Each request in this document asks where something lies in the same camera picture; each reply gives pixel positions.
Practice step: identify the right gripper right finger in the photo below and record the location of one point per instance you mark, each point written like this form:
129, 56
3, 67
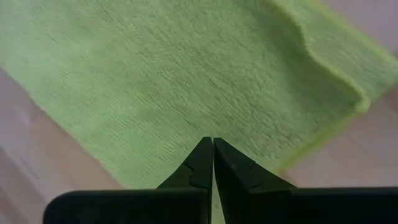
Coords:
239, 177

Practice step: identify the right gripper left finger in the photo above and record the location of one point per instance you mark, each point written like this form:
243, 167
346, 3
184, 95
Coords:
199, 174

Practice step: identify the green microfiber towel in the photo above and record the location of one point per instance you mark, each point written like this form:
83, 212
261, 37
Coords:
155, 77

